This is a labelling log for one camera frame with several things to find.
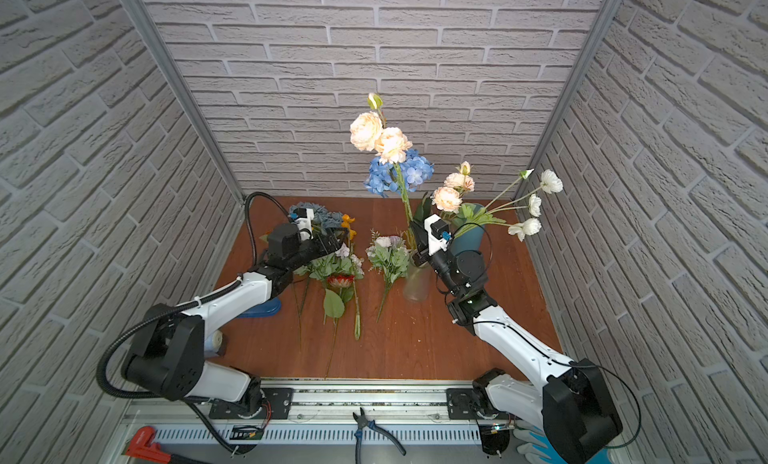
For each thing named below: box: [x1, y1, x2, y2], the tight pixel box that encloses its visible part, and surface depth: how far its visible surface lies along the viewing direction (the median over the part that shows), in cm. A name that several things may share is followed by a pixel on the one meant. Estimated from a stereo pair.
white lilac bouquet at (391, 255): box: [365, 228, 411, 322], surface depth 97 cm
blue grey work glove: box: [512, 420, 566, 464], surface depth 69 cm
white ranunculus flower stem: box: [456, 168, 564, 242], surface depth 68 cm
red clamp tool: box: [126, 426, 173, 464], surface depth 68 cm
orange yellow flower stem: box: [342, 214, 361, 341], surface depth 91 cm
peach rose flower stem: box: [432, 160, 475, 220], surface depth 71 cm
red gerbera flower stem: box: [323, 274, 355, 379], surface depth 89 cm
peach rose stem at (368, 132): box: [349, 93, 414, 248], surface depth 56 cm
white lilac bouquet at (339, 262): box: [294, 244, 365, 280], surface depth 97 cm
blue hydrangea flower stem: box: [364, 149, 435, 225], surface depth 65 cm
